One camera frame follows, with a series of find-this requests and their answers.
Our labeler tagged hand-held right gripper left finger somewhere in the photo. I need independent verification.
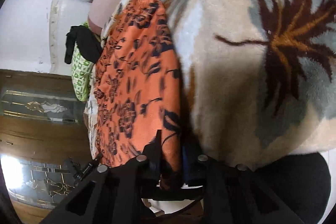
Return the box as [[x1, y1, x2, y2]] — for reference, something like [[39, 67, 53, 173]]
[[39, 130, 162, 224]]

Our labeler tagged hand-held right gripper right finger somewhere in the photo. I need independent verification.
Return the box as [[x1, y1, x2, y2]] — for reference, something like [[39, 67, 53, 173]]
[[183, 146, 300, 224]]

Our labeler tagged orange black floral cloth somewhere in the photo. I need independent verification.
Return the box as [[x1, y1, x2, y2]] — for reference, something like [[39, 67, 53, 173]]
[[89, 0, 185, 190]]

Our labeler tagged wooden door with glass panels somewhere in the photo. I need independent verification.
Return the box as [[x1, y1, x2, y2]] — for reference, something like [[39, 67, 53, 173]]
[[0, 69, 102, 220]]

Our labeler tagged green white patterned pillow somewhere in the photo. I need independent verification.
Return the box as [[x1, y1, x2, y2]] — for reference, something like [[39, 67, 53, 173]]
[[71, 22, 96, 103]]

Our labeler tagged dark cloth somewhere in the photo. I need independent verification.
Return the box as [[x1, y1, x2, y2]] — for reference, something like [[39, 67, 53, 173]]
[[252, 153, 332, 224]]

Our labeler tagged beige leaf print blanket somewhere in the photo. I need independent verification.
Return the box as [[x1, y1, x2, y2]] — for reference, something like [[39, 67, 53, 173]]
[[84, 0, 336, 172]]

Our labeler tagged black garment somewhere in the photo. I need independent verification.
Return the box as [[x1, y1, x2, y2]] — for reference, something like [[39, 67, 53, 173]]
[[64, 25, 103, 65]]

